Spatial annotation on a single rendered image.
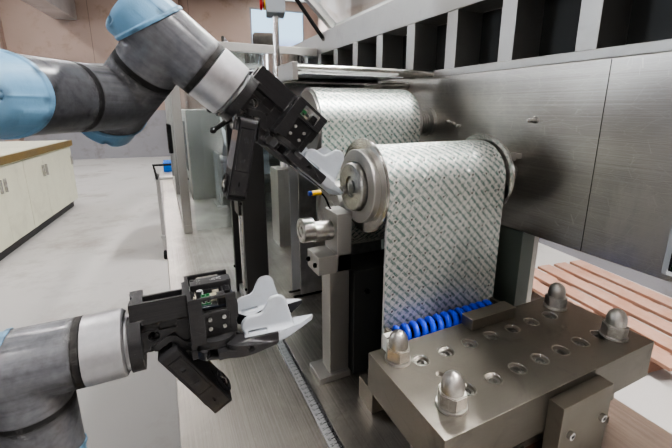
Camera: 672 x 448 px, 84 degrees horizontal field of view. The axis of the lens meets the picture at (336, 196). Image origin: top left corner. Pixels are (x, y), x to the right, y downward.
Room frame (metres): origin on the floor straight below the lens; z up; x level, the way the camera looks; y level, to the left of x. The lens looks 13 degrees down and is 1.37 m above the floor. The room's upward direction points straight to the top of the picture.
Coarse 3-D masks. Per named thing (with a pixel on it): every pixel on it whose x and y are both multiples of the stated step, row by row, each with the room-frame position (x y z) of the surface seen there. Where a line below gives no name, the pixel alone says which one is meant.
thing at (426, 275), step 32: (384, 256) 0.52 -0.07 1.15; (416, 256) 0.54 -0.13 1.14; (448, 256) 0.57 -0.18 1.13; (480, 256) 0.60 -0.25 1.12; (384, 288) 0.52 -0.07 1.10; (416, 288) 0.54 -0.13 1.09; (448, 288) 0.57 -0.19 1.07; (480, 288) 0.60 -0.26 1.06; (384, 320) 0.52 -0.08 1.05; (416, 320) 0.54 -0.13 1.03
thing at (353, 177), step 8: (344, 168) 0.58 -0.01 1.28; (352, 168) 0.56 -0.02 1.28; (360, 168) 0.55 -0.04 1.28; (344, 176) 0.58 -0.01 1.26; (352, 176) 0.56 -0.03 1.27; (360, 176) 0.53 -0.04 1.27; (344, 184) 0.58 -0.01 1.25; (352, 184) 0.55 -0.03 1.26; (360, 184) 0.53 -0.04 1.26; (352, 192) 0.56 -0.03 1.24; (360, 192) 0.53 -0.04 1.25; (344, 200) 0.58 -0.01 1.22; (352, 200) 0.55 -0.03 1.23; (360, 200) 0.53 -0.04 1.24; (352, 208) 0.55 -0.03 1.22; (360, 208) 0.54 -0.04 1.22
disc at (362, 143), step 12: (360, 144) 0.58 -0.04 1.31; (372, 144) 0.54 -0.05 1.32; (372, 156) 0.54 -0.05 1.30; (384, 168) 0.51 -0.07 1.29; (384, 180) 0.51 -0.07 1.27; (384, 192) 0.51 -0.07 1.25; (384, 204) 0.51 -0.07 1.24; (384, 216) 0.51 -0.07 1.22; (360, 228) 0.57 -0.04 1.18; (372, 228) 0.54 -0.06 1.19
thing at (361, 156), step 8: (352, 152) 0.58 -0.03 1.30; (360, 152) 0.55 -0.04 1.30; (344, 160) 0.60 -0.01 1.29; (352, 160) 0.58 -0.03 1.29; (360, 160) 0.55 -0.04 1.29; (368, 160) 0.53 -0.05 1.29; (368, 168) 0.53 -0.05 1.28; (376, 168) 0.53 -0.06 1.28; (368, 176) 0.53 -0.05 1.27; (376, 176) 0.52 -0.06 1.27; (368, 184) 0.53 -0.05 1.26; (376, 184) 0.52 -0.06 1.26; (368, 192) 0.53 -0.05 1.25; (376, 192) 0.51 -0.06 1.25; (368, 200) 0.53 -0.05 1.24; (376, 200) 0.52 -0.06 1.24; (368, 208) 0.53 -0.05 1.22; (376, 208) 0.52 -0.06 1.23; (352, 216) 0.57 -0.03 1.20; (360, 216) 0.55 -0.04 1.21; (368, 216) 0.53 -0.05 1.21
